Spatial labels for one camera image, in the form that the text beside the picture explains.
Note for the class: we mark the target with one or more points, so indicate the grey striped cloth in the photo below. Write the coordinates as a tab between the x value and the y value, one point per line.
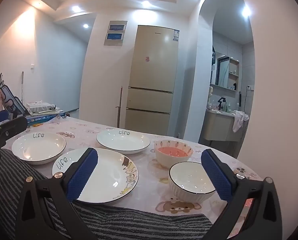
139	225

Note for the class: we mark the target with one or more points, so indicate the white cartoon print plate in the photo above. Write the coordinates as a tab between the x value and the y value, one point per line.
109	177

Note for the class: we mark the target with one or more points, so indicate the white lettered plate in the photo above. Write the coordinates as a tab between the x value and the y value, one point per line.
124	142
38	150

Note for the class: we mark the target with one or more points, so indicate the white tissue box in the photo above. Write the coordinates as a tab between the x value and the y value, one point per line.
41	106

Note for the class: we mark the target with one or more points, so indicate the smartphone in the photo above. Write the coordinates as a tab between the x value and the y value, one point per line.
240	172

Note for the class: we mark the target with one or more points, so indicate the white ribbed bowl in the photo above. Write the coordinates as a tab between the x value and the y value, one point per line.
189	180

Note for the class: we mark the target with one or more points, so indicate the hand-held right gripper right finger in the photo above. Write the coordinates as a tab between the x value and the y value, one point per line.
217	177

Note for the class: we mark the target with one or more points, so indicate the ceiling spotlight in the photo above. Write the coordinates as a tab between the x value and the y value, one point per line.
76	8
85	25
246	11

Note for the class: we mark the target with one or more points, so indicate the grey wall panel box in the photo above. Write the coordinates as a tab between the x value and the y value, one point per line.
115	33

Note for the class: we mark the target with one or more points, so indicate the pink fridge sticker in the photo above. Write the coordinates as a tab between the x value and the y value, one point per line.
147	59

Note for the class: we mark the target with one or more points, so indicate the beige refrigerator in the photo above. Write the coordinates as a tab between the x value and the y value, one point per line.
151	80

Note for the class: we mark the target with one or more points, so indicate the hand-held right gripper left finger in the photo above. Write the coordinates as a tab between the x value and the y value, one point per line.
82	176

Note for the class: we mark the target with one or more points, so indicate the cartoon cardboard figure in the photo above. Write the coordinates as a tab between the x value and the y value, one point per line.
10	98

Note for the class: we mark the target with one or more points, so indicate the white wall socket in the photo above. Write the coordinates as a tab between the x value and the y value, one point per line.
249	88

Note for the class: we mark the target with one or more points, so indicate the black faucet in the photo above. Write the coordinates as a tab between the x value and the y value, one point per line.
221	103

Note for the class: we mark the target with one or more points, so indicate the pink strawberry print bowl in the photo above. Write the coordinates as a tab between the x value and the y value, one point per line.
172	158

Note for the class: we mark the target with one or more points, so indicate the white towel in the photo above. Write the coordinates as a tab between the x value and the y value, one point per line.
240	120

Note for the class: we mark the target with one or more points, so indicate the wooden mop pole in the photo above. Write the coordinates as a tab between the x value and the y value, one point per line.
119	107

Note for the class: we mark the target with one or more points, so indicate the pink cartoon printed tablecloth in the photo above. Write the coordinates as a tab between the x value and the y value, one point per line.
149	180

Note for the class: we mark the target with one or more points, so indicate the bathroom mirror cabinet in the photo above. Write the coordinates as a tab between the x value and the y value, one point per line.
226	71

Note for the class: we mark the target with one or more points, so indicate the beige bathroom vanity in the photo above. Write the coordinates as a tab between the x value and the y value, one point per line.
217	127

